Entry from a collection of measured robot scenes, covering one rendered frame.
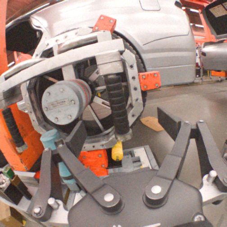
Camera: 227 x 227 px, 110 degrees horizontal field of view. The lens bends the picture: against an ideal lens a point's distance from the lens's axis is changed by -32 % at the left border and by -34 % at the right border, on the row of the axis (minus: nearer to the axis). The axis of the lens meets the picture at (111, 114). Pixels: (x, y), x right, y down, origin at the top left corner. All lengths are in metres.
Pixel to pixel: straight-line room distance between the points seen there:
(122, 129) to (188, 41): 1.02
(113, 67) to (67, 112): 0.20
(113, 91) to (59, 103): 0.18
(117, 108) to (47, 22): 1.02
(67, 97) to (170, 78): 0.82
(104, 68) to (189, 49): 0.97
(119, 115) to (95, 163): 0.41
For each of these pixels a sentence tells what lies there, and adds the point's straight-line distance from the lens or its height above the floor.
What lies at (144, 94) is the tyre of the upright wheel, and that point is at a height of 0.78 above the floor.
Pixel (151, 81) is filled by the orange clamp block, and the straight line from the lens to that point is 0.49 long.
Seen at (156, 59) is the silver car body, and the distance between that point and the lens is 0.96.
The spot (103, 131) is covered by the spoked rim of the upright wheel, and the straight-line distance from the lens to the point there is 0.63.
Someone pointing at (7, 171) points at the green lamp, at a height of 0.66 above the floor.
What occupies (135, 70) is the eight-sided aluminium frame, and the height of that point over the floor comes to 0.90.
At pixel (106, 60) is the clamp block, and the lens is 0.24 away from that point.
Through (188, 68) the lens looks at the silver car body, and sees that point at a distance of 1.11.
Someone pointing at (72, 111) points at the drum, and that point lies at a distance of 0.35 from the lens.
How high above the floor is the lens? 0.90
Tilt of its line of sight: 19 degrees down
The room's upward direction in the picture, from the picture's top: 12 degrees counter-clockwise
